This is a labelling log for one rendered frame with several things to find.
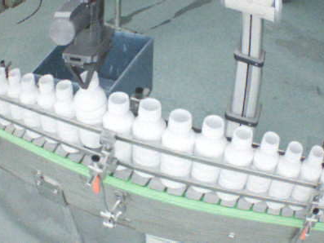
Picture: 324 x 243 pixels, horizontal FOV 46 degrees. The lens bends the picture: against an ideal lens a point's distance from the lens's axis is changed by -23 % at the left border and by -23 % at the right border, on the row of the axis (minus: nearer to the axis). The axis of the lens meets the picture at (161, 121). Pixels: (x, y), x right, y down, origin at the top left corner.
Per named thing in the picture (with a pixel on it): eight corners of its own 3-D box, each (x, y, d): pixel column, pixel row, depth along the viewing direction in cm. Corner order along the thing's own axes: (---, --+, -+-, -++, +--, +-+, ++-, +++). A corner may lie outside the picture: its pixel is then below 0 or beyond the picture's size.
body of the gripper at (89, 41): (61, 61, 77) (61, 29, 72) (87, 33, 85) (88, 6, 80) (90, 65, 76) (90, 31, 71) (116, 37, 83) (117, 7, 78)
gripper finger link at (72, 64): (64, 92, 83) (63, 53, 77) (82, 71, 88) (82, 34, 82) (94, 99, 82) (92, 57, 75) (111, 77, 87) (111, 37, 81)
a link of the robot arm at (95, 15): (110, -12, 73) (85, -12, 74) (91, 2, 68) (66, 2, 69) (109, 16, 77) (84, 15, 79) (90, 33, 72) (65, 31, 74)
